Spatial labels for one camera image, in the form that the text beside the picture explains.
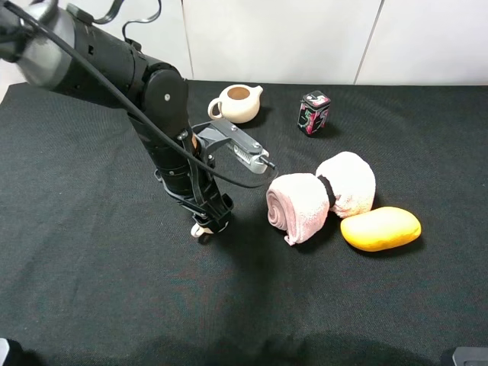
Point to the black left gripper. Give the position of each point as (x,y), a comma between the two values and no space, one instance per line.
(193,189)

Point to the cream ceramic cup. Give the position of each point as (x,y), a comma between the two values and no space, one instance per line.
(198,231)

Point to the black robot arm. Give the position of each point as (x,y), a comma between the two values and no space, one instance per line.
(63,51)

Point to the pink rolled towel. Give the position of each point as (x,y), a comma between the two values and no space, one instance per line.
(298,203)

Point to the cream ceramic teapot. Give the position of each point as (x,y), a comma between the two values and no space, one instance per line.
(238,104)

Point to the black hair band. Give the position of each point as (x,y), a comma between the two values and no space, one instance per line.
(330,193)

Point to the black floral tin box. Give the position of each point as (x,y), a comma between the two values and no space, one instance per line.
(314,110)

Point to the black tablecloth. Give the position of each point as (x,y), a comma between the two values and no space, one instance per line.
(98,266)

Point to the yellow mango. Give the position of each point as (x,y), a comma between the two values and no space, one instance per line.
(381,229)

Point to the grey device left corner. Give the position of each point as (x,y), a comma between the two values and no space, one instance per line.
(4,351)

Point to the grey device corner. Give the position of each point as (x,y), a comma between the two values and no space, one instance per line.
(470,356)
(4,351)

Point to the grey device right corner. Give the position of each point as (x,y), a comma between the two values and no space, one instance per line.
(470,356)

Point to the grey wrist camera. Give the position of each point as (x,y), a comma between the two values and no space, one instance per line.
(219,133)

